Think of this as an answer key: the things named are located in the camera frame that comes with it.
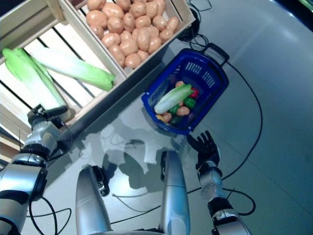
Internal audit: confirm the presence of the wooden potato crate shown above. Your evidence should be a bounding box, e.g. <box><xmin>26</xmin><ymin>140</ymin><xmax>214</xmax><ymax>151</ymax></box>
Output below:
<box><xmin>58</xmin><ymin>0</ymin><xmax>197</xmax><ymax>78</ymax></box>

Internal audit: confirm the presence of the blue plastic shopping basket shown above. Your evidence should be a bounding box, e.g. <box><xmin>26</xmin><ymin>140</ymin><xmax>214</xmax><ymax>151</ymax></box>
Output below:
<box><xmin>141</xmin><ymin>43</ymin><xmax>230</xmax><ymax>137</ymax></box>

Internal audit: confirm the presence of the black floor cable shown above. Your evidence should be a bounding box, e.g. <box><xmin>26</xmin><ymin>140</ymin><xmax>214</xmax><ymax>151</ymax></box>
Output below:
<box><xmin>188</xmin><ymin>61</ymin><xmax>264</xmax><ymax>194</ymax></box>

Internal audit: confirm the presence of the green white napa cabbage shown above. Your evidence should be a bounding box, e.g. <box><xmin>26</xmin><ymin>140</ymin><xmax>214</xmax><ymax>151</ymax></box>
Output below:
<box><xmin>154</xmin><ymin>84</ymin><xmax>194</xmax><ymax>115</ymax></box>
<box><xmin>1</xmin><ymin>47</ymin><xmax>72</xmax><ymax>121</ymax></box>
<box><xmin>28</xmin><ymin>46</ymin><xmax>116</xmax><ymax>92</ymax></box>

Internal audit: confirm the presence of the vegetable display shelf stand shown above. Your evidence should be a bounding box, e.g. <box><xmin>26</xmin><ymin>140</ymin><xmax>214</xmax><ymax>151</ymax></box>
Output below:
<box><xmin>44</xmin><ymin>41</ymin><xmax>177</xmax><ymax>169</ymax></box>

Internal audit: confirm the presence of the silver robot left leg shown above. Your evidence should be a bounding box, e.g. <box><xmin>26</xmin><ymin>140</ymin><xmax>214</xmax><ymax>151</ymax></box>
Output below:
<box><xmin>75</xmin><ymin>165</ymin><xmax>113</xmax><ymax>235</ymax></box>

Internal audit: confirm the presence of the wide slatted wooden crate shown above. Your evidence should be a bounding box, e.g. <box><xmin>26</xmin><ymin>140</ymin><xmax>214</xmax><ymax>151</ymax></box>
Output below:
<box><xmin>0</xmin><ymin>0</ymin><xmax>129</xmax><ymax>128</ymax></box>

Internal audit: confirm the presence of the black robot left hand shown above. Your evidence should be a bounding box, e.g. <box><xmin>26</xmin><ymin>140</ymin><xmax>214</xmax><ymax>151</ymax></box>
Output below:
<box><xmin>26</xmin><ymin>104</ymin><xmax>69</xmax><ymax>128</ymax></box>

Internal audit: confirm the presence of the coiled black cable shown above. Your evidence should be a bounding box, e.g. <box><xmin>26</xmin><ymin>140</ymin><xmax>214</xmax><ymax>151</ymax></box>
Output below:
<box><xmin>176</xmin><ymin>0</ymin><xmax>212</xmax><ymax>42</ymax></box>

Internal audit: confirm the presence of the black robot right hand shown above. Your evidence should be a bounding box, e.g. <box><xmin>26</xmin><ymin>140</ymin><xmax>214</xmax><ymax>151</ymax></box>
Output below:
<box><xmin>186</xmin><ymin>130</ymin><xmax>221</xmax><ymax>170</ymax></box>

